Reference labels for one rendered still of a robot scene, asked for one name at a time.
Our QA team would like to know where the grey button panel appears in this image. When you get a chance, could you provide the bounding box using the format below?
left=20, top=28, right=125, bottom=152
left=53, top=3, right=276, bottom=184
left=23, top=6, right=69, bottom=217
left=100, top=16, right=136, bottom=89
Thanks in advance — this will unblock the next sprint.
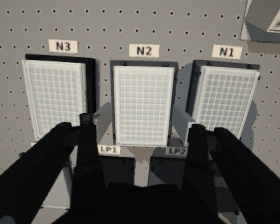
left=239, top=0, right=280, bottom=43

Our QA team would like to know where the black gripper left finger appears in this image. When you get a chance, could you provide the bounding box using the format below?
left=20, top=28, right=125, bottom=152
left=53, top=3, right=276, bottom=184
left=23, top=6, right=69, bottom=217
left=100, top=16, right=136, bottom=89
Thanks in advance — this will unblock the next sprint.
left=0, top=102, right=113, bottom=224

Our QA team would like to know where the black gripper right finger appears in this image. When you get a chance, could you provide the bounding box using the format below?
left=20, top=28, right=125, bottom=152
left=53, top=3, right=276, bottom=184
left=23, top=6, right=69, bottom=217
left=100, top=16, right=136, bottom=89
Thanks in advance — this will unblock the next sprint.
left=171, top=105, right=280, bottom=224

